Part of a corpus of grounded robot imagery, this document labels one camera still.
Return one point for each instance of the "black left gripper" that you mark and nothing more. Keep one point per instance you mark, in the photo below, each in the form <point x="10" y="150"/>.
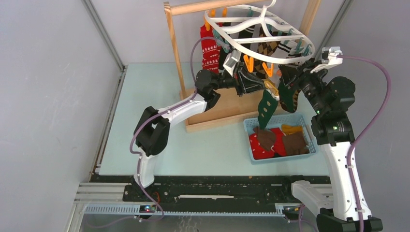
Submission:
<point x="244" y="84"/>

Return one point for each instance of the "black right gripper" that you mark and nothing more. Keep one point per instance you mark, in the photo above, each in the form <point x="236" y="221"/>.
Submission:
<point x="289" y="73"/>

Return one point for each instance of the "white sock with black stripes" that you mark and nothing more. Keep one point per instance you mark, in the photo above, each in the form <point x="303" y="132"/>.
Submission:
<point x="282" y="51"/>

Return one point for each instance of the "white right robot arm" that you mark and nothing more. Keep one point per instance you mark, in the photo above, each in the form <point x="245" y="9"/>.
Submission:
<point x="347" y="211"/>

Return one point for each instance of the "white oval clip hanger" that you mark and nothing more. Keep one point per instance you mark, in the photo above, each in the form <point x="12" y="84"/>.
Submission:
<point x="268" y="27"/>

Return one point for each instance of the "light blue plastic basket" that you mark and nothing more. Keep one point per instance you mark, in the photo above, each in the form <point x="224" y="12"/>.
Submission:
<point x="295" y="119"/>

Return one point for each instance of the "red patterned sock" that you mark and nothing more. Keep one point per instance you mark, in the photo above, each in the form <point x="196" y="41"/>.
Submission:
<point x="210" y="50"/>

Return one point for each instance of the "red sock in basket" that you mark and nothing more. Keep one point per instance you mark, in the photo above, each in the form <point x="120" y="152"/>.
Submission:
<point x="276" y="151"/>

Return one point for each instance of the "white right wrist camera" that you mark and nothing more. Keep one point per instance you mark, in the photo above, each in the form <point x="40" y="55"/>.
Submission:
<point x="329" y="59"/>

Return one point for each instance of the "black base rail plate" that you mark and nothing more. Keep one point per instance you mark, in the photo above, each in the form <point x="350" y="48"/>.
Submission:
<point x="220" y="194"/>

